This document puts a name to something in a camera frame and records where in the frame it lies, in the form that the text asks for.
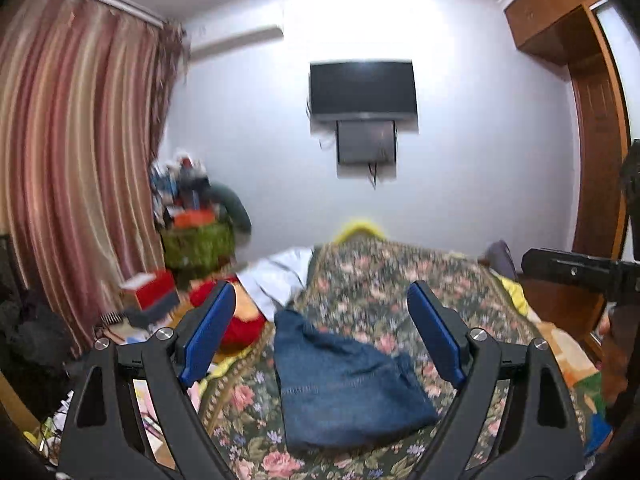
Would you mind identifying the grey garment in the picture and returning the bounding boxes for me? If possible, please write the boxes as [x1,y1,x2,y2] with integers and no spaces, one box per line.
[210,182,253,236]

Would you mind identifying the black bag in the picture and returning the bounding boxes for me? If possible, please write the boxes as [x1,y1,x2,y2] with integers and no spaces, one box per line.
[0,232,76,406]

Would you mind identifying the white cloth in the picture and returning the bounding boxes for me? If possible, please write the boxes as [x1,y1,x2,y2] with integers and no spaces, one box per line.
[235,246,315,322]

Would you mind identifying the purple bag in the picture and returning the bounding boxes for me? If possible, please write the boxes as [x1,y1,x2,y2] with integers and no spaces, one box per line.
[485,240,518,281]

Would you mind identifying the floral bed blanket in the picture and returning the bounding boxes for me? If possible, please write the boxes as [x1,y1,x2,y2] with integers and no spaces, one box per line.
[197,234,588,480]

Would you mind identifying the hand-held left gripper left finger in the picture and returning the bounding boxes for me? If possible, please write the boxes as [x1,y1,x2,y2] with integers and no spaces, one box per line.
[56,280,237,480]

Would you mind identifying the wooden wardrobe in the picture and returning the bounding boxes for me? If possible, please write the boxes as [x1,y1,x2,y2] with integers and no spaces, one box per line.
[502,0,640,361]

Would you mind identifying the person's right hand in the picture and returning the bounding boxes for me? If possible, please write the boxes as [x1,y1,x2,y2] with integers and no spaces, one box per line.
[598,306,632,407]

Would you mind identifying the blue denim jeans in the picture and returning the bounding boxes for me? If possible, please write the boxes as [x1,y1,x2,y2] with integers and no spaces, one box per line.
[274,308,441,451]

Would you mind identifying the dark grey box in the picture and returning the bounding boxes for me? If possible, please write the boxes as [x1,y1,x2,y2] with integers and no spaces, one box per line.
[122,292,181,329]

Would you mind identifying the wall-mounted black television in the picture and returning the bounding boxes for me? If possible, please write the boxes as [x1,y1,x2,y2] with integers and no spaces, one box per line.
[309,60,418,125]

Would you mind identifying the white air conditioner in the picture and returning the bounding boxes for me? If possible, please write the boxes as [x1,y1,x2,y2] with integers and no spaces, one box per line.
[187,25,286,63]

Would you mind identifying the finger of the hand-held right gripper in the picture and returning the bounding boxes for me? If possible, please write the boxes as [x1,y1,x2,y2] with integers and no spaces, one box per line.
[521,247,622,294]

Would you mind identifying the colourful printed bed sheet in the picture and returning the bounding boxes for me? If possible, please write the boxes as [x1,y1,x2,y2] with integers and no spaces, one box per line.
[537,320,613,456]

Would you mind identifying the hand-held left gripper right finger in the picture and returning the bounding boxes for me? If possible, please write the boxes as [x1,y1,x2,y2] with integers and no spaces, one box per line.
[406,280,586,480]

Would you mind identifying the pile of clutter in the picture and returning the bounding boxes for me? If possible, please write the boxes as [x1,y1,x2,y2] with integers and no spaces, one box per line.
[150,152,211,221]

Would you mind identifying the red box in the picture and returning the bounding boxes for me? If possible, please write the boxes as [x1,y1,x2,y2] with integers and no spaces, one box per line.
[120,269,181,311]

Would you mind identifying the striped pink curtain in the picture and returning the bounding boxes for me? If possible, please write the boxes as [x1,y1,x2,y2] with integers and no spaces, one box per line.
[0,0,188,356]

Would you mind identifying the scattered papers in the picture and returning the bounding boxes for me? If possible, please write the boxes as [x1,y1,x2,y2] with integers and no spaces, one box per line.
[40,375,201,466]

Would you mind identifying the grey box under television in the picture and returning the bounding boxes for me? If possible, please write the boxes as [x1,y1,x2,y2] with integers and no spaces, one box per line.
[336,119,399,166]

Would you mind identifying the red and yellow plush cloth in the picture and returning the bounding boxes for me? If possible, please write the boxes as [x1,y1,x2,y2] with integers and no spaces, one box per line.
[189,276,266,348]

